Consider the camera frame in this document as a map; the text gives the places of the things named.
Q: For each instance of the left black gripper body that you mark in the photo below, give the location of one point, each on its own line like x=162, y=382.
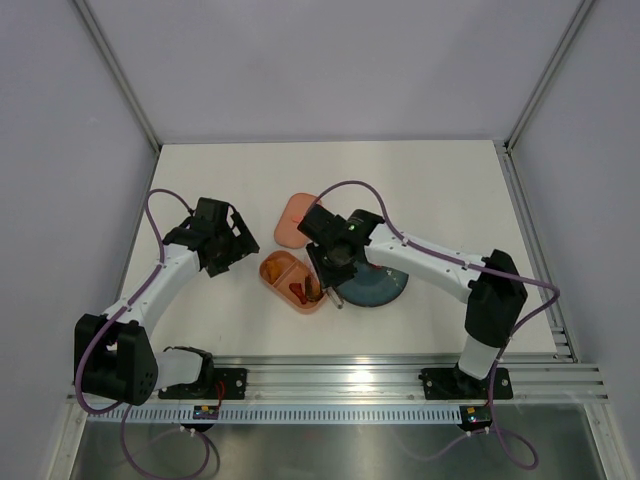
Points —
x=231, y=248

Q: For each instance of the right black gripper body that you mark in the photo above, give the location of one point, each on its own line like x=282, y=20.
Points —
x=330, y=268

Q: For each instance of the dark brown food piece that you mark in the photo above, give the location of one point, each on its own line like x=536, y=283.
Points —
x=312, y=292

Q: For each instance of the pink lunch box base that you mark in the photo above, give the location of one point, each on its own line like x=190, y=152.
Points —
x=293, y=270

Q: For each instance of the orange fried food piece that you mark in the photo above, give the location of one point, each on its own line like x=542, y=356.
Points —
x=272, y=270

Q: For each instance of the red shrimp food piece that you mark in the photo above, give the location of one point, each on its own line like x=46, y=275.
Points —
x=298, y=290

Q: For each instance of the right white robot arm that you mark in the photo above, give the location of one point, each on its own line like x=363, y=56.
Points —
x=489, y=286

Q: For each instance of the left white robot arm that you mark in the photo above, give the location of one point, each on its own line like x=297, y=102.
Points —
x=113, y=355

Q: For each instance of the pink lunch box lid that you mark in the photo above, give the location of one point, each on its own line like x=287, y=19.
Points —
x=286, y=233

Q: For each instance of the blue ceramic plate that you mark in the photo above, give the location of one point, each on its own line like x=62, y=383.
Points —
x=372, y=288

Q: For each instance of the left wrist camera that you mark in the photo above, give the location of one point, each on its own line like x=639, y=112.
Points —
x=212, y=212

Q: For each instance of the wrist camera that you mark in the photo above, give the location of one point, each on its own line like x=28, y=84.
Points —
x=212, y=212
x=322, y=227

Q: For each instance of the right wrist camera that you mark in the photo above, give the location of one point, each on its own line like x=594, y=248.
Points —
x=322, y=227

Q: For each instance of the aluminium mounting rail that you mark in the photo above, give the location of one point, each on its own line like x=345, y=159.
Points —
x=387, y=379

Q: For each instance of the right black base bracket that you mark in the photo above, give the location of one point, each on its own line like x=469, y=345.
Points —
x=449, y=383

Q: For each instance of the black base bracket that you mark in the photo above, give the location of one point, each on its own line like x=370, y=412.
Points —
x=449, y=383
x=230, y=383

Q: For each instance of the left black base bracket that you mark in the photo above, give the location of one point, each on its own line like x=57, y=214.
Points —
x=230, y=383

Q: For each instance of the white slotted cable duct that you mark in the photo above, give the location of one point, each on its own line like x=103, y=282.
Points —
x=287, y=414

